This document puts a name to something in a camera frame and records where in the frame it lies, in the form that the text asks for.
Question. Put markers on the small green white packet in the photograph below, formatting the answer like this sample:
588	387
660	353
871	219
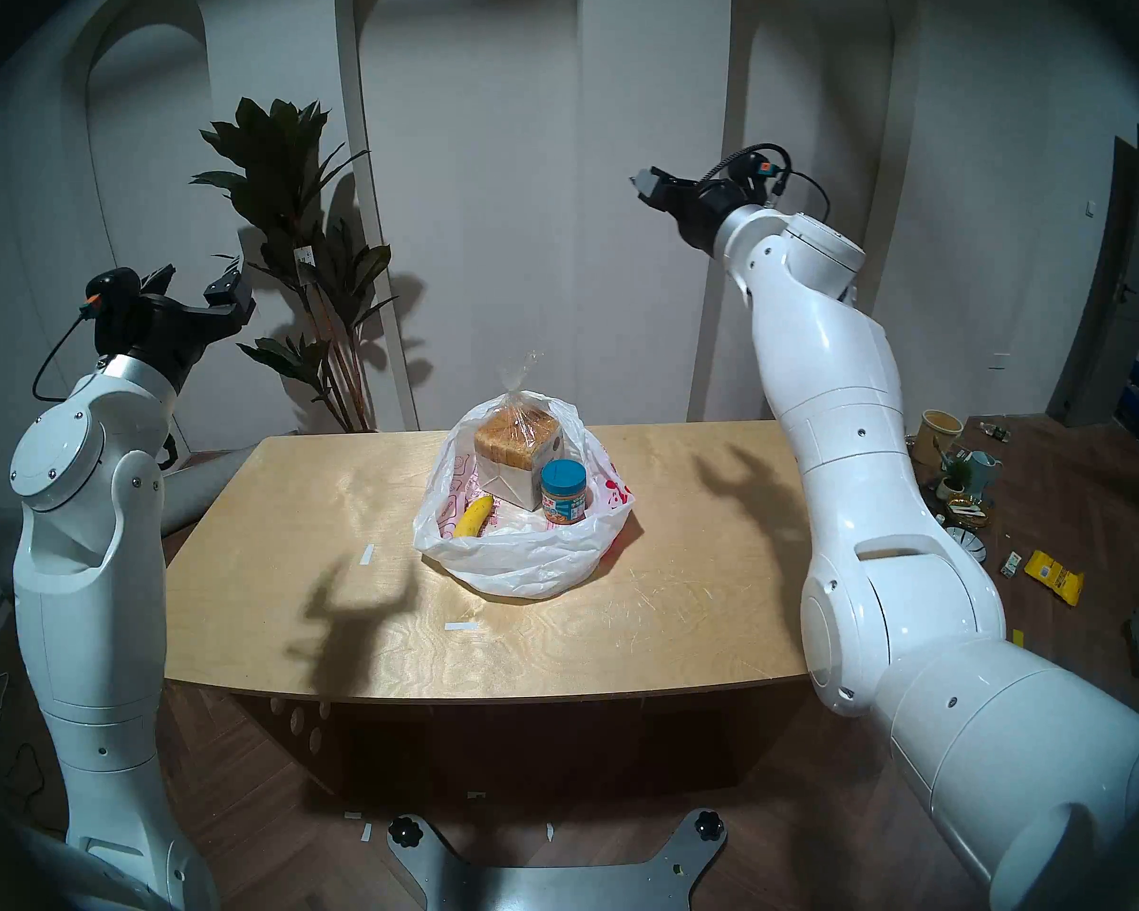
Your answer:
1010	565

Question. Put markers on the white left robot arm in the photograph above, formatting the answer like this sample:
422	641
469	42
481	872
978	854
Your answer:
95	624

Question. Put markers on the yellow snack packet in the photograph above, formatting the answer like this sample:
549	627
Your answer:
1054	577

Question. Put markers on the beige paper bucket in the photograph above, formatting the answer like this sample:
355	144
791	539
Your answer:
937	435

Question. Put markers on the yellow banana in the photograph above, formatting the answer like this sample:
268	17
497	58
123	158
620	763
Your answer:
475	517

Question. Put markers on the bread loaf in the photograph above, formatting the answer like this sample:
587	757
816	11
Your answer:
517	444

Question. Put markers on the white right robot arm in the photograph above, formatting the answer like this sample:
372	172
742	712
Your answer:
864	501

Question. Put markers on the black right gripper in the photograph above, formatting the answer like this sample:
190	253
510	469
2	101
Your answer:
712	202

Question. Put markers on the gold rimmed bowl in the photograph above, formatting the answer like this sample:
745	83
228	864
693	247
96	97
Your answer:
970	514

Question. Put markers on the tall dark-leaved potted plant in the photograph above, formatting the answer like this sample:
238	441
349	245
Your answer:
270	169

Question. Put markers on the tiny potted plant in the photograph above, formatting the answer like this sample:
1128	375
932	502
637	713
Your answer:
954	480

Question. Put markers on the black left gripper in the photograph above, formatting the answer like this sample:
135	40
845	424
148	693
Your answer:
152	328

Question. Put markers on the white plastic shopping bag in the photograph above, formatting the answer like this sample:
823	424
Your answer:
522	563

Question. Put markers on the teal pitcher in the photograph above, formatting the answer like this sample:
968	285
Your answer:
982	473

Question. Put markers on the grey door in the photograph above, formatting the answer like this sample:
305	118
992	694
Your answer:
1115	311

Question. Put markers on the lying small bottle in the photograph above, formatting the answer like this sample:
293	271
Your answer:
995	433

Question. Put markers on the peanut butter jar blue lid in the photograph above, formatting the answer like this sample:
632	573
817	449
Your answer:
565	492

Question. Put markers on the grey metal robot base plate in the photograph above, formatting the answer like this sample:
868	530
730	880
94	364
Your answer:
550	885

